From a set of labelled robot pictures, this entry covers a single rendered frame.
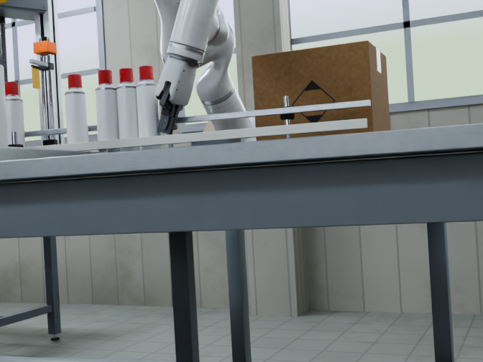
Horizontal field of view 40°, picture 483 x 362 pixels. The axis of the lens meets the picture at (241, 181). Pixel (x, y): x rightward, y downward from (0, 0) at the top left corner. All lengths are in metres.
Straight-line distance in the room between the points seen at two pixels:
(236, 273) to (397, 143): 2.16
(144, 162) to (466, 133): 0.29
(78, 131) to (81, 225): 0.94
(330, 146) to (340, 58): 1.07
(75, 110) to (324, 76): 0.61
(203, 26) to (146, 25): 3.19
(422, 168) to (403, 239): 3.38
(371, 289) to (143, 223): 3.44
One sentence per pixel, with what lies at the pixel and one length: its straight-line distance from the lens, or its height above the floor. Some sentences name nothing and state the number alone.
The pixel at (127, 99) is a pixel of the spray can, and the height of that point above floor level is 1.01.
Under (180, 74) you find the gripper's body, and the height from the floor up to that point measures 1.05.
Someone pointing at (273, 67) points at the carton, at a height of 1.08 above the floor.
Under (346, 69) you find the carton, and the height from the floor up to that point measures 1.06.
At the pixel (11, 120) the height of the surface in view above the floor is 0.99.
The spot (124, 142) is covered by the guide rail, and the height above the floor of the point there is 0.91.
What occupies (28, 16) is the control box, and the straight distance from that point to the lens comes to 1.94.
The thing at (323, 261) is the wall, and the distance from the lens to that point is 4.12.
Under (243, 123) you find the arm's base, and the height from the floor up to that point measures 0.99.
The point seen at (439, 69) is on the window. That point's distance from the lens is 3.96.
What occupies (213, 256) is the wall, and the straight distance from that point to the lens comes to 4.40.
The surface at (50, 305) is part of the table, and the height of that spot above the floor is 0.20.
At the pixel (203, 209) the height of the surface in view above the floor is 0.77.
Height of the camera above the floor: 0.79
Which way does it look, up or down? level
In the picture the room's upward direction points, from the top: 3 degrees counter-clockwise
